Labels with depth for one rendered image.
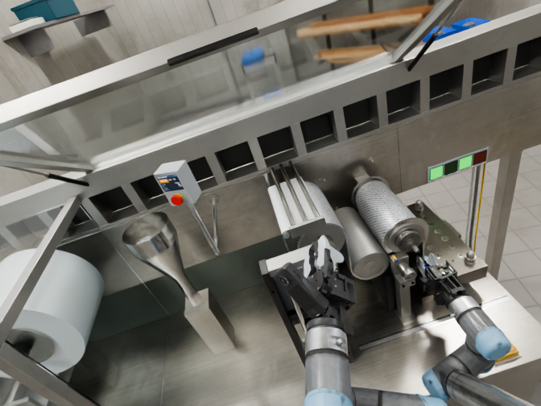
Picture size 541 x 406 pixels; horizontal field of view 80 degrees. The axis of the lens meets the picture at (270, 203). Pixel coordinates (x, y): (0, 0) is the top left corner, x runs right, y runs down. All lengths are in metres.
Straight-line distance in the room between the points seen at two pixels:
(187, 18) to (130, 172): 5.78
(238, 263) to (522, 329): 1.01
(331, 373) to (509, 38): 1.17
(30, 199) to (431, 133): 1.40
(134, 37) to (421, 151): 6.32
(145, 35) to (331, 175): 6.12
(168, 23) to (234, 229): 5.89
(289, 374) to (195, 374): 0.37
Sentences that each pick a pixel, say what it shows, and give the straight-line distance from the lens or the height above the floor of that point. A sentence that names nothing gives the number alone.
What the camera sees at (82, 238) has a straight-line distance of 1.22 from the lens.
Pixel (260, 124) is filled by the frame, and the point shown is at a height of 1.62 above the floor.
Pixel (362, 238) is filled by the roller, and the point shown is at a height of 1.23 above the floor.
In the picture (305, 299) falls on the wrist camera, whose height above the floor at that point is 1.51.
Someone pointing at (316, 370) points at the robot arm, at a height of 1.48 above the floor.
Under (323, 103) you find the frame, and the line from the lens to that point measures 1.12.
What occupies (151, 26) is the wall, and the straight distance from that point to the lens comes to 7.00.
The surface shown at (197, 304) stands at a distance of 1.20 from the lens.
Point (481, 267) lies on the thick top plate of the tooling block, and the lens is 1.31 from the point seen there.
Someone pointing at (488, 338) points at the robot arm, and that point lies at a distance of 1.02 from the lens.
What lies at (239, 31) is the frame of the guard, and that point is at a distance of 0.60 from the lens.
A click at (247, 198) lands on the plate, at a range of 1.20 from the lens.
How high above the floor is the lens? 2.02
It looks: 35 degrees down
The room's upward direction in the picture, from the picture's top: 20 degrees counter-clockwise
